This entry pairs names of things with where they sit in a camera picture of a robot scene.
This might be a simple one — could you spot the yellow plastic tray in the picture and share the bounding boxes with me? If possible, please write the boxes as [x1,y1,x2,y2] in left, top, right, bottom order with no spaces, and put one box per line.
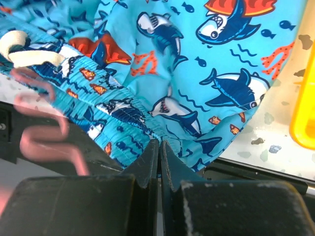
[289,46,315,150]

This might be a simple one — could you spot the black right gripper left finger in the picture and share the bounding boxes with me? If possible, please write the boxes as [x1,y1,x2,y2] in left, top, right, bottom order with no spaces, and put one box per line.
[0,140,158,236]

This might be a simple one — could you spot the blue shark print shorts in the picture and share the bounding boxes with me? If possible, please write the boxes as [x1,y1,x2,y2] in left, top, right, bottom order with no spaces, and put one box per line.
[0,0,306,171]

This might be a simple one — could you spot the pink wire hanger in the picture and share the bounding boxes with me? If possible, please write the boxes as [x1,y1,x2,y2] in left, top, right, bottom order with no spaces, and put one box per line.
[0,67,91,214]

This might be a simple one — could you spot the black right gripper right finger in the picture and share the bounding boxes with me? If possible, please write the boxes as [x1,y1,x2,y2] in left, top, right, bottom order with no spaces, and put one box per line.
[160,142,315,236]

